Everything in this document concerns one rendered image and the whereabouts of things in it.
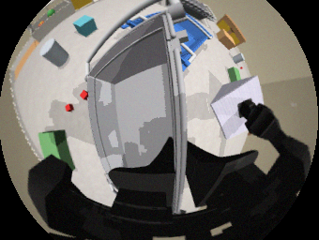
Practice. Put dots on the teal box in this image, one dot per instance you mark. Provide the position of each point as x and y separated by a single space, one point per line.
85 25

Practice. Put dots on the light green block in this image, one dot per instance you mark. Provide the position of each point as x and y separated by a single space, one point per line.
233 74
56 144

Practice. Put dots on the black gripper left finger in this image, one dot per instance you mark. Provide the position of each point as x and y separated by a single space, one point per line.
158 176

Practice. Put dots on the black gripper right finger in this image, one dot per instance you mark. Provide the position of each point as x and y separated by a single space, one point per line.
204 171

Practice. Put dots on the grey cylinder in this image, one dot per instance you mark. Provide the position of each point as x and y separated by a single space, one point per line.
53 52
238 58

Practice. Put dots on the blue plastic tray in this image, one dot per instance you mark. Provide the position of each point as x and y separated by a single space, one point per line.
196 36

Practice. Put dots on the tan rectangular box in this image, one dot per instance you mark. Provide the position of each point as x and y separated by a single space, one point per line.
224 39

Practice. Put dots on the small red block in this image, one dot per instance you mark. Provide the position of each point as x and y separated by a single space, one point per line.
84 94

